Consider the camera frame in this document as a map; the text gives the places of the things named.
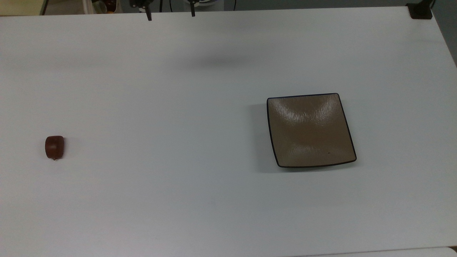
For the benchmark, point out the black camera stand pole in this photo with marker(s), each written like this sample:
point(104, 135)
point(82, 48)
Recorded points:
point(420, 10)

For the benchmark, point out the square brown ceramic plate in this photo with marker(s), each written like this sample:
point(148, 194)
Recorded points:
point(310, 130)

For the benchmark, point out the dark round container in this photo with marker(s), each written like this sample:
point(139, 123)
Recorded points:
point(105, 5)

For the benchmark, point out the small round reddish-brown food item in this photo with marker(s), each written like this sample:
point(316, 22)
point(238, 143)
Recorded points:
point(54, 146)

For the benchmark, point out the yellowish board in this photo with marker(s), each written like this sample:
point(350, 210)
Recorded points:
point(19, 7)

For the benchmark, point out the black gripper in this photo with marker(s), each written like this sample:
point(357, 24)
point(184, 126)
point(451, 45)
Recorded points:
point(137, 3)

